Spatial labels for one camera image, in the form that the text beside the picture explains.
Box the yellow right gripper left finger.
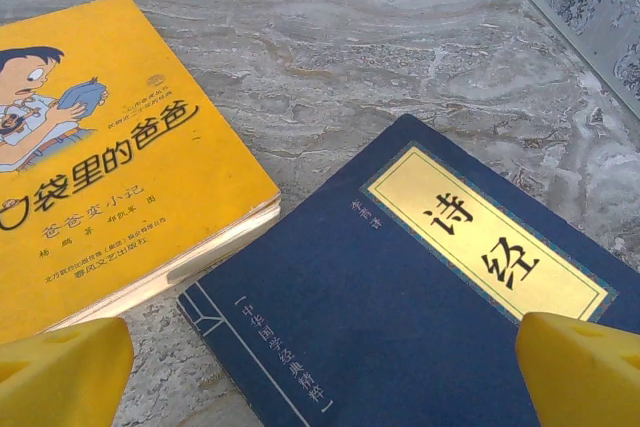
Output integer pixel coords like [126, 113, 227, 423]
[0, 316, 135, 427]

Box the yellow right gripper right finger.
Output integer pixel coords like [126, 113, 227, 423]
[515, 311, 640, 427]

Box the yellow cartoon cover book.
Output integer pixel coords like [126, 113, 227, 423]
[0, 0, 282, 346]

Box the navy book large yellow label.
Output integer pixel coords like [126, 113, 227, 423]
[176, 113, 640, 427]

